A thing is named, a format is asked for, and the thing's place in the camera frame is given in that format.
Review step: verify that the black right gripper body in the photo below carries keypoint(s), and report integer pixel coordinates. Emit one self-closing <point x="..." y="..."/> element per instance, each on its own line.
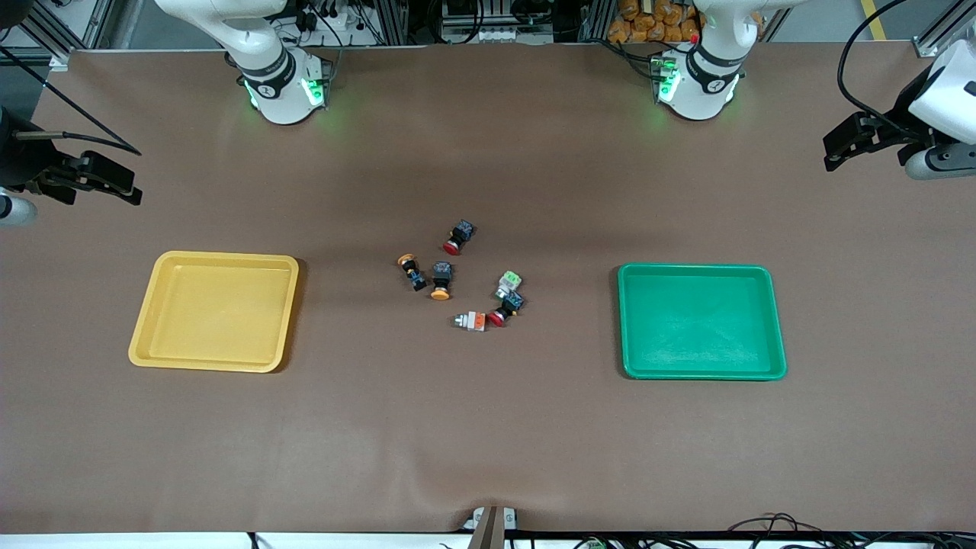
<point x="17" y="156"/>

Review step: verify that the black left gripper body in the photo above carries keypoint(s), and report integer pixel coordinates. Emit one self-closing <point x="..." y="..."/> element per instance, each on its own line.
<point x="905" y="107"/>

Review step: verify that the small yellow push button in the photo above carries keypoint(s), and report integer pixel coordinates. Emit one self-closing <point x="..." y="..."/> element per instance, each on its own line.
<point x="415" y="278"/>

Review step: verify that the white button green block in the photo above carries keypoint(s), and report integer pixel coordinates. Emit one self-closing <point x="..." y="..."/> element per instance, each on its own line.
<point x="508" y="282"/>

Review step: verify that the white button orange block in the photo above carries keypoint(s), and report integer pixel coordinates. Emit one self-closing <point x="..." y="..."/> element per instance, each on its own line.
<point x="474" y="321"/>

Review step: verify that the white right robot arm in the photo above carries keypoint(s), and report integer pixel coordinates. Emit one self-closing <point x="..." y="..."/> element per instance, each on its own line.
<point x="278" y="91"/>

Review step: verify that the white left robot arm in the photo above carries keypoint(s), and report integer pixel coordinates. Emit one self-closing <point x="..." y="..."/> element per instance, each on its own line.
<point x="701" y="84"/>

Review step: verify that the yellow plastic tray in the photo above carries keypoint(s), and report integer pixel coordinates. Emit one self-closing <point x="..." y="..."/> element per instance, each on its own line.
<point x="213" y="313"/>

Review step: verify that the green plastic tray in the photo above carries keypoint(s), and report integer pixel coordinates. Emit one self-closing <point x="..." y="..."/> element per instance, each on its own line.
<point x="701" y="324"/>

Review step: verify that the orange packets pile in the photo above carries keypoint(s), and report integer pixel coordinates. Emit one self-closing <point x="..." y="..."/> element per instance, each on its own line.
<point x="648" y="21"/>

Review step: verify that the yellow mushroom push button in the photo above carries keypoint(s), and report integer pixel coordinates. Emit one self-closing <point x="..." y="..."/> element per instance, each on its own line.
<point x="441" y="274"/>

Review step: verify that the red mushroom push button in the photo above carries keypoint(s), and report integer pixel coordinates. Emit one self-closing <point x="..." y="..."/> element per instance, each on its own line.
<point x="461" y="231"/>
<point x="509" y="303"/>

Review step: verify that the white power strip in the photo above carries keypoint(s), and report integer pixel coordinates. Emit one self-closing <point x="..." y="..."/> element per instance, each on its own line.
<point x="492" y="35"/>

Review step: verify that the black electronics unit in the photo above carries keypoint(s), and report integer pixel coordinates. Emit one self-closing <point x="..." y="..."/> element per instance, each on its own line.
<point x="473" y="11"/>

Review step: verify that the aluminium frame profile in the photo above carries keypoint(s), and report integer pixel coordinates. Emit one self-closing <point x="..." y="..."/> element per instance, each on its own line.
<point x="57" y="59"/>
<point x="938" y="38"/>

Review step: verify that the white table edge rail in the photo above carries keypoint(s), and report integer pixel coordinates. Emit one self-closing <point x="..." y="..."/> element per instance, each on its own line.
<point x="152" y="542"/>

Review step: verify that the white bracket with post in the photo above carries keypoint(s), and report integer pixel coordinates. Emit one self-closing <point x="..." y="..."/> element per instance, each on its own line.
<point x="488" y="530"/>

